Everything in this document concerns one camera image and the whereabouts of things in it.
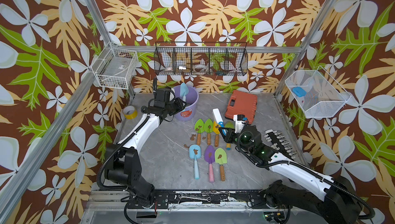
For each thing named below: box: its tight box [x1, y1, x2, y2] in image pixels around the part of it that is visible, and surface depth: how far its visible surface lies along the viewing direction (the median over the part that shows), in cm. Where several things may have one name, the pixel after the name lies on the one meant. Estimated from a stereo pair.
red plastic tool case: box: [224, 89, 258, 125], surface depth 112 cm
